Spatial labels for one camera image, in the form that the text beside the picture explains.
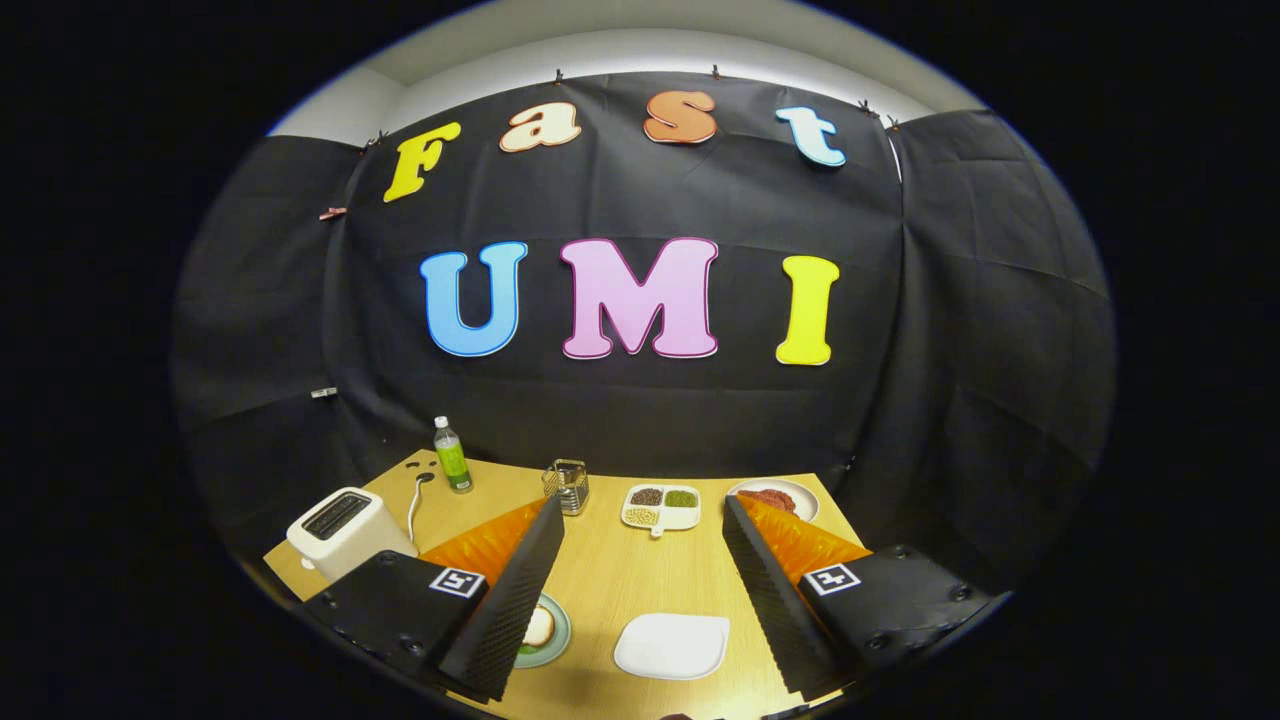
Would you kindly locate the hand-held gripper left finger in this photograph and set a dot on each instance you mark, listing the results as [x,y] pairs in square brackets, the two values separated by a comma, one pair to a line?
[510,605]

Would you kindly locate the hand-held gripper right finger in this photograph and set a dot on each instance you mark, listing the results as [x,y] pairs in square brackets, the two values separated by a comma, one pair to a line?
[775,605]

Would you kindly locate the plain bread slice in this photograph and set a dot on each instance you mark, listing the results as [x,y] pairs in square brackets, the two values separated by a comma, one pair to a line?
[540,628]

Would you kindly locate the pale green round plate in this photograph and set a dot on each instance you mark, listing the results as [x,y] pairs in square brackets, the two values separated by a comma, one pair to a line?
[560,640]

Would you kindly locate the brown meat steak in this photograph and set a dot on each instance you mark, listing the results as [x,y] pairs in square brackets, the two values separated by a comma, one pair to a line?
[770,498]

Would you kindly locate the white round plate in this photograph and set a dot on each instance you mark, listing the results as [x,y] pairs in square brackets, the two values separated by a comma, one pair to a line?
[805,500]

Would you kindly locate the white rectangular plate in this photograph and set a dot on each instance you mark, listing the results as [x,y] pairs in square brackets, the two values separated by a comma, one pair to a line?
[670,645]

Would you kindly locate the white divided bean dish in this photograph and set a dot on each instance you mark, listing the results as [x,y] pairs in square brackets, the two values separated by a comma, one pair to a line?
[680,517]

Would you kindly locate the green label plastic bottle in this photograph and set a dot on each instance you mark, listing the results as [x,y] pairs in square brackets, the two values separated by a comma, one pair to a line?
[453,465]

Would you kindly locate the white toaster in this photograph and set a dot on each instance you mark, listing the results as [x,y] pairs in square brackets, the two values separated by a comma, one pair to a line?
[360,535]

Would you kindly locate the black backdrop cloth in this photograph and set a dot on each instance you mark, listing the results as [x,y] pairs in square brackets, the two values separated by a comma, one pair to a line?
[620,200]

